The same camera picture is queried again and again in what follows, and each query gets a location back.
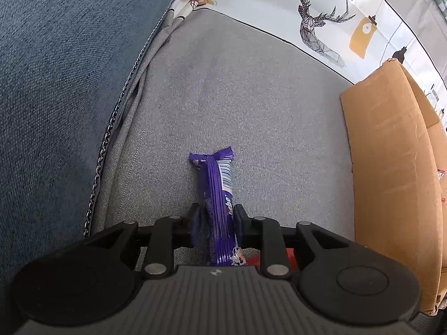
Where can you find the red square snack packet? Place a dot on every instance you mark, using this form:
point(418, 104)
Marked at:
point(290, 255)

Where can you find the blue fabric sofa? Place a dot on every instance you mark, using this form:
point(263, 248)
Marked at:
point(52, 94)

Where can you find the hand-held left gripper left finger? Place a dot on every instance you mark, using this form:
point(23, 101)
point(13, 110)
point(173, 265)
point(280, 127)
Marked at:
point(195, 226)

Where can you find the purple snack bar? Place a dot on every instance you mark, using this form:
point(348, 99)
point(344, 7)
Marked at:
point(218, 199)

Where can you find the cardboard box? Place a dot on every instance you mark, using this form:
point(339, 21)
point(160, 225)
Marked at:
point(384, 164)

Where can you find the grey deer print sofa cover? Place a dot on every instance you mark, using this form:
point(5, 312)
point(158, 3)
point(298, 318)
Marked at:
point(244, 94)

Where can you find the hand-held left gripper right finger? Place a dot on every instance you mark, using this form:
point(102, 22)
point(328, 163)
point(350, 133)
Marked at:
point(239, 226)

